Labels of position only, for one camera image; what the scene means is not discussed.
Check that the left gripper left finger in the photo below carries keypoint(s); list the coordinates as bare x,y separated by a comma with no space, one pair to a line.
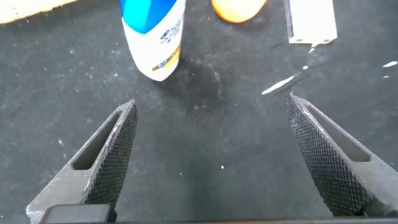
105,168

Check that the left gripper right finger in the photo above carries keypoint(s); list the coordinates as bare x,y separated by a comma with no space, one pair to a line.
335,168

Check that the white shampoo bottle blue cap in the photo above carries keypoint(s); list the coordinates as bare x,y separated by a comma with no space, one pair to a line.
155,53

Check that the printed card box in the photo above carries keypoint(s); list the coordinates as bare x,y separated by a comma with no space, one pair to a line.
311,21

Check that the orange fruit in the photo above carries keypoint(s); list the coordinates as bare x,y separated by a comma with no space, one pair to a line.
237,11

